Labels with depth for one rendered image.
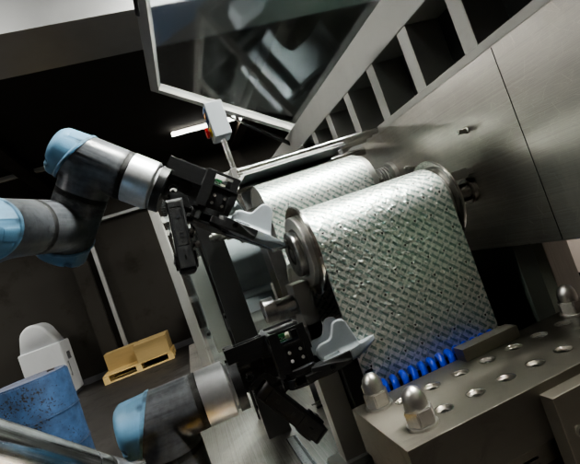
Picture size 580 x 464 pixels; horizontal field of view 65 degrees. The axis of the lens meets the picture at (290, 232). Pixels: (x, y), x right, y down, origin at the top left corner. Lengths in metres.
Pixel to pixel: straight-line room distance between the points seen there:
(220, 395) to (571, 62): 0.60
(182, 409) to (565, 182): 0.59
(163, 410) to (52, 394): 3.72
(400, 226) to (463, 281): 0.13
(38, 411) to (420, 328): 3.82
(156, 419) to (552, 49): 0.67
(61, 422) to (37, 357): 5.38
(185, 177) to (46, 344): 9.02
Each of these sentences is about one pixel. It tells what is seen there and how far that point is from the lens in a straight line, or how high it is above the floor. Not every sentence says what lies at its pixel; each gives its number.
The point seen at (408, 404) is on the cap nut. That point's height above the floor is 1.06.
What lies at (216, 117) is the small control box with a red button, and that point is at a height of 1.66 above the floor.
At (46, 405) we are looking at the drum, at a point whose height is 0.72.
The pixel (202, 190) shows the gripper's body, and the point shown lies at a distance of 0.69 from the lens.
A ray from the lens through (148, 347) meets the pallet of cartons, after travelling 9.14.
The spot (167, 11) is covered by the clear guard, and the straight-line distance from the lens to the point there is 1.28.
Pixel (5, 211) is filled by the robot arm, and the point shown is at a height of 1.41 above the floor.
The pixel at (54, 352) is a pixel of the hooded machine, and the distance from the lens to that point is 9.59.
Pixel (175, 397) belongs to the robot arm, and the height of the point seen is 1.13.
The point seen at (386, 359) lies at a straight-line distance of 0.71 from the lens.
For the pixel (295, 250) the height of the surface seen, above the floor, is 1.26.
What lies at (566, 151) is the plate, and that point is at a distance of 0.71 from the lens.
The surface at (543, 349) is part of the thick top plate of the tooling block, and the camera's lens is 0.69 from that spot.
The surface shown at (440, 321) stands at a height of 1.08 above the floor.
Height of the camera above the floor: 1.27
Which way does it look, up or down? 2 degrees up
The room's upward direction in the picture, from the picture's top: 20 degrees counter-clockwise
